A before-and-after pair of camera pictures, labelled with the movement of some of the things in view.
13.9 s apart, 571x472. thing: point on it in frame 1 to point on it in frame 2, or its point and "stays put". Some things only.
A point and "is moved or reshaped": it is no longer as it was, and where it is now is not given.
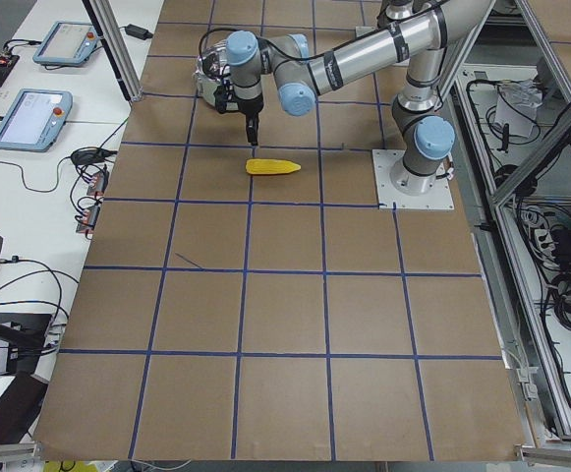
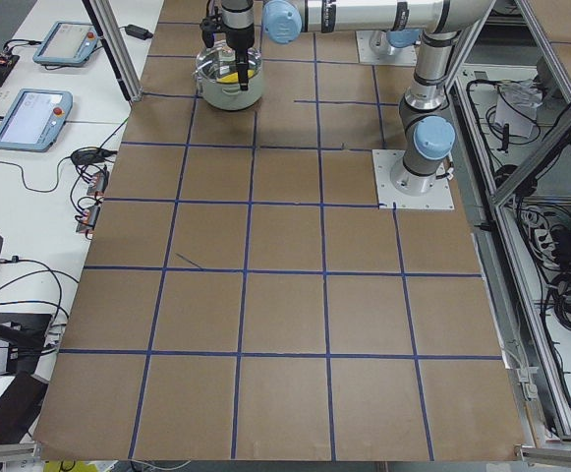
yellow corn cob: (270, 166) is moved or reshaped
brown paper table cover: (247, 304) stays put
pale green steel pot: (213, 68) stays put
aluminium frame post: (118, 47) stays put
